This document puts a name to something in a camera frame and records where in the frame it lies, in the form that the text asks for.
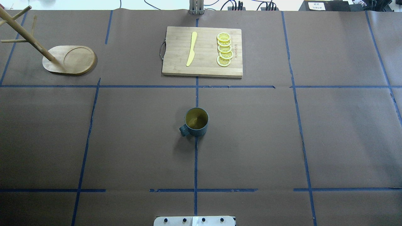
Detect dark teal mug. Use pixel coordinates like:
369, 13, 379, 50
179, 107, 209, 137

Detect wooden cup storage rack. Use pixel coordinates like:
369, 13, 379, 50
0, 5, 97, 75

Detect lemon slice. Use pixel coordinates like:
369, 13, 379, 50
216, 56, 231, 67
217, 40, 231, 47
217, 45, 232, 53
219, 51, 233, 60
216, 32, 231, 42

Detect yellow plastic knife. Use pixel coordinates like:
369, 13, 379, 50
186, 31, 198, 67

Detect bamboo cutting board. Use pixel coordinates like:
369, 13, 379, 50
162, 27, 243, 78

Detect black box with label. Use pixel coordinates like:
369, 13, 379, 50
299, 0, 351, 12

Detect aluminium frame post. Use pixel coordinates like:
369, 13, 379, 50
189, 0, 205, 15

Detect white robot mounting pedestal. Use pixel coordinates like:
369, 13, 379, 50
153, 216, 236, 226

